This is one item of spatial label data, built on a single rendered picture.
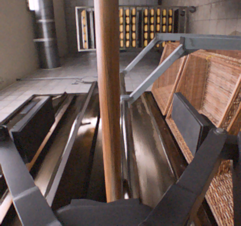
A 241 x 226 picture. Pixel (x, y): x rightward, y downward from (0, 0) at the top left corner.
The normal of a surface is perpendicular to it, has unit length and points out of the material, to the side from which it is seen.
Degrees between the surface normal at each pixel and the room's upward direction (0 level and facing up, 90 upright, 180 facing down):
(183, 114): 1
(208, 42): 90
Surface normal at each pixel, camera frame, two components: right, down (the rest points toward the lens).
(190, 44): 0.02, 0.40
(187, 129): -1.00, 0.04
